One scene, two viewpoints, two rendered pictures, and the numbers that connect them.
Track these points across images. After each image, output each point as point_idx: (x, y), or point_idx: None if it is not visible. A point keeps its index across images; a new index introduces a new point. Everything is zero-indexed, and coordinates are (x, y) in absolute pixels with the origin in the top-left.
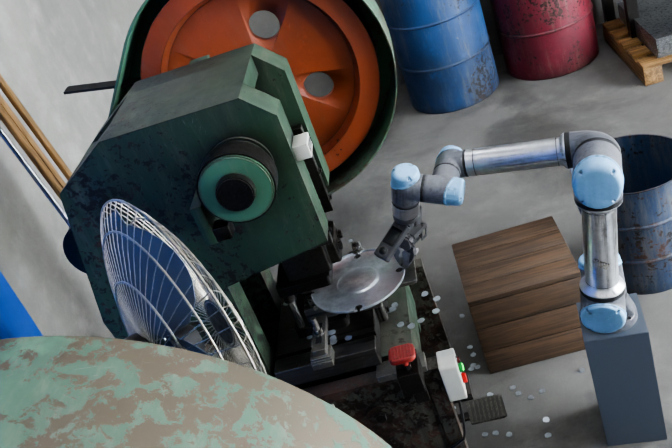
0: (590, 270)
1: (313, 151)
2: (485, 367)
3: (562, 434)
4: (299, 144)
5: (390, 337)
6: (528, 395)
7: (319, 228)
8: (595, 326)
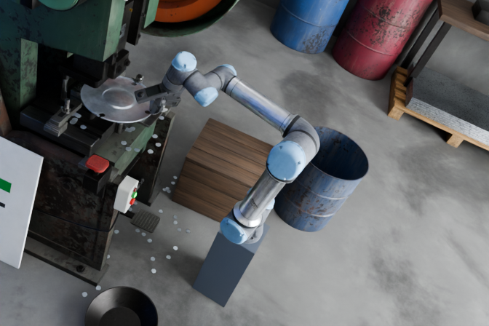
0: (245, 202)
1: None
2: (172, 194)
3: (175, 263)
4: None
5: (110, 145)
6: (179, 228)
7: (102, 49)
8: (225, 232)
